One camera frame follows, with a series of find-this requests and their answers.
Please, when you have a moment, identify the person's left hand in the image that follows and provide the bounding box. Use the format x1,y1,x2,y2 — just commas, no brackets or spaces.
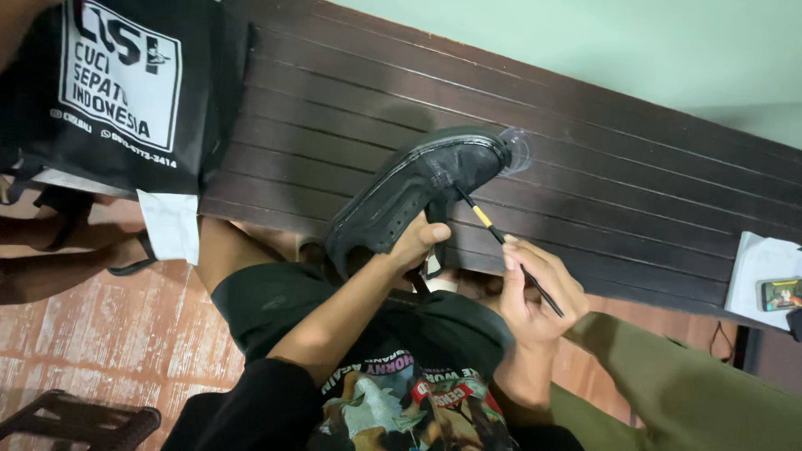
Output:
388,212,452,275

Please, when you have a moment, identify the person's right hand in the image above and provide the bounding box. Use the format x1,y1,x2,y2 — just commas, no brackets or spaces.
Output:
498,235,591,347

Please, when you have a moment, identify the black leather shoe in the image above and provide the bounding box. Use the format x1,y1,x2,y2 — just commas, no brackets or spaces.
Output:
322,125,515,284

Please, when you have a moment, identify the thin black yellow paintbrush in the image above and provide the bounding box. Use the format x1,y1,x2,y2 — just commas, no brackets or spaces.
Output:
454,184,565,319

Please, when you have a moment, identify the clear plastic cup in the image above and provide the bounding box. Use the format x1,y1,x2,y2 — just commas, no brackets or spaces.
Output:
498,127,534,177

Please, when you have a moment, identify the person's black printed t-shirt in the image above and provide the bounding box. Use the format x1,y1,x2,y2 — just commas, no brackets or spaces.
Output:
162,351,586,451

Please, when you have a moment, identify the olive green garment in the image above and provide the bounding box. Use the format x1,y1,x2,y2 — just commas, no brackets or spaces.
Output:
550,311,802,451

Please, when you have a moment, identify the person's bare leg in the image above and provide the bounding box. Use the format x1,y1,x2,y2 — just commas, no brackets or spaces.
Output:
193,215,286,295

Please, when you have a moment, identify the white paper pad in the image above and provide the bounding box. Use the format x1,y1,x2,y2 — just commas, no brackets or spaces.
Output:
724,231,802,332

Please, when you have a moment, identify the smartphone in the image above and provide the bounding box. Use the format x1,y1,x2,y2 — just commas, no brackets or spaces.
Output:
756,278,802,313

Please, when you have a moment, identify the white paper sheet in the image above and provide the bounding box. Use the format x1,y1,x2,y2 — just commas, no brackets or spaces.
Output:
136,190,201,266

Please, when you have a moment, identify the black sandal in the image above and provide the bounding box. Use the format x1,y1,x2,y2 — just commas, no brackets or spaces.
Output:
107,229,159,277

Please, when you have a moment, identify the black bag with white print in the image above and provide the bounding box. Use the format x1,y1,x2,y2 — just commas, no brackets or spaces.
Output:
0,0,254,196

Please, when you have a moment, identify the black cable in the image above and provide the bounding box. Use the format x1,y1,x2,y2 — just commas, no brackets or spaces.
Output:
709,321,735,365

